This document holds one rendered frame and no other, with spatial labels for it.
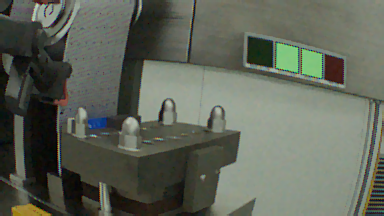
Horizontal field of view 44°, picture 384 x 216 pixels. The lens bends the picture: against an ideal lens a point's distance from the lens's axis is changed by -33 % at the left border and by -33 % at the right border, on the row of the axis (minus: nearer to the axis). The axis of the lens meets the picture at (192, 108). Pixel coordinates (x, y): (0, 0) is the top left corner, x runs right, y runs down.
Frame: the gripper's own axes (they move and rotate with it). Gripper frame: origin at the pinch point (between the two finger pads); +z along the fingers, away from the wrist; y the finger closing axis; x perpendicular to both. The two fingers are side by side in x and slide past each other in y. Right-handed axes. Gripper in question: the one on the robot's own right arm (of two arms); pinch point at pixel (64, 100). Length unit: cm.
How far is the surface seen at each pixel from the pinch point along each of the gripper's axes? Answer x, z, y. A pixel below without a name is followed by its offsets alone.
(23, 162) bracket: -14.9, 0.2, -8.0
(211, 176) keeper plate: -1.4, 19.4, 22.0
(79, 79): 5.3, 2.7, 0.2
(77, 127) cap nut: -5.1, -2.7, 7.2
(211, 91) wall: 108, 241, -78
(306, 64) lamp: 23.2, 21.1, 34.5
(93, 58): 10.6, 4.8, 0.2
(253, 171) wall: 72, 260, -46
